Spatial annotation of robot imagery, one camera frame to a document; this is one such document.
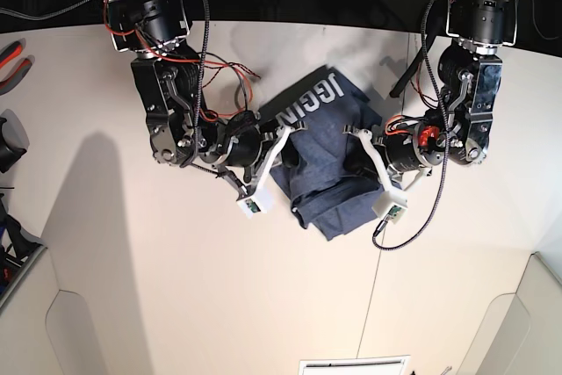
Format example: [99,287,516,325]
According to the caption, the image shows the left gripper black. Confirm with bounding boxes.
[343,115,447,191]

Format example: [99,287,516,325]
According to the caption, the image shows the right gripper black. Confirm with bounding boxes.
[214,111,307,195]

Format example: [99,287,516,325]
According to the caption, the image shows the black round object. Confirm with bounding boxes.
[1,109,30,174]

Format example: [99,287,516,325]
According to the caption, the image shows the red handled pliers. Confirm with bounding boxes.
[1,40,34,96]

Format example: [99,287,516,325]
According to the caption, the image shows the blue grey t-shirt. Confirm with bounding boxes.
[259,66,383,241]

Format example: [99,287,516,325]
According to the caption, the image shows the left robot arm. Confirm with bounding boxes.
[343,0,518,181]

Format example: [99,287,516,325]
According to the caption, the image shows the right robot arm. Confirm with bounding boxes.
[103,0,304,198]

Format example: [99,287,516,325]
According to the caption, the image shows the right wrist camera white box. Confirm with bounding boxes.
[236,188,275,219]

